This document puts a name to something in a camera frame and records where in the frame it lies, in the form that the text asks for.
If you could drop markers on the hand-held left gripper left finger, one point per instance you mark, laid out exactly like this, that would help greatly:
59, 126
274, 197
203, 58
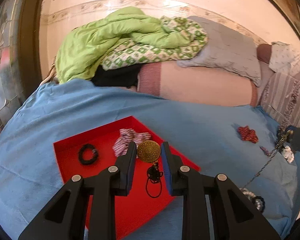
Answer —
132, 165

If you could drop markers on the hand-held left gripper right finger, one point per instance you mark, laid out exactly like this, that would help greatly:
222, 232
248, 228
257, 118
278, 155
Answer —
165, 170

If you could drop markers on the red tray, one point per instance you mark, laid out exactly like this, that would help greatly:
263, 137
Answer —
102, 140

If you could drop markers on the black ruffled scrunchie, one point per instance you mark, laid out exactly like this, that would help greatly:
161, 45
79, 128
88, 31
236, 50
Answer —
258, 203

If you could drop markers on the red white checkered scrunchie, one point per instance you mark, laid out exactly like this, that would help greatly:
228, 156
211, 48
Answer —
125, 140

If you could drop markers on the small dark beaded trinket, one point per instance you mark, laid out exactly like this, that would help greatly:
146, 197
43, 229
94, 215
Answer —
264, 150

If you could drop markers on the grey striped cloth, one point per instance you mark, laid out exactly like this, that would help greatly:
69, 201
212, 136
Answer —
282, 92

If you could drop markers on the black scrunchie with beads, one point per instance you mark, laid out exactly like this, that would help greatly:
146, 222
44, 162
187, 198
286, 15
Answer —
83, 158

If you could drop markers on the red shiny scrunchie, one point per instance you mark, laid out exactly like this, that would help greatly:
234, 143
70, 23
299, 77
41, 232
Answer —
247, 133

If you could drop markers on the white floral cloth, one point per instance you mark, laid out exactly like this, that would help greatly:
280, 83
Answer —
287, 55

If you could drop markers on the black cloth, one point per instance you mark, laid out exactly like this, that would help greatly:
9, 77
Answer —
115, 77

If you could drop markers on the brown pillow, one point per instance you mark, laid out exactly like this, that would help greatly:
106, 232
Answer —
263, 52

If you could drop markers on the pink blanket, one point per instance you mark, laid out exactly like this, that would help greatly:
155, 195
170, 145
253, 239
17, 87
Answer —
202, 85

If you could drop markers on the green white patterned quilt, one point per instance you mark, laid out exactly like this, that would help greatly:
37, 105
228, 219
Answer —
152, 52

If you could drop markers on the grey blanket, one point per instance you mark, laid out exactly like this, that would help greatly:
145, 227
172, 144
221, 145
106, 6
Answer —
227, 47

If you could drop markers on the beige patterned cloth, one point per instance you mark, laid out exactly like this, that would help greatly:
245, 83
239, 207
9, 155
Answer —
51, 76

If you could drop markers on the stained glass window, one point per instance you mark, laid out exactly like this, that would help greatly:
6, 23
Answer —
5, 67

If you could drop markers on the framed wall picture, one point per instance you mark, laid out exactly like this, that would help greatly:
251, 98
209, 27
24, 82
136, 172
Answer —
290, 12

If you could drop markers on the brown wooden door frame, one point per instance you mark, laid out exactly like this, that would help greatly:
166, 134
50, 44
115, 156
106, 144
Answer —
30, 42

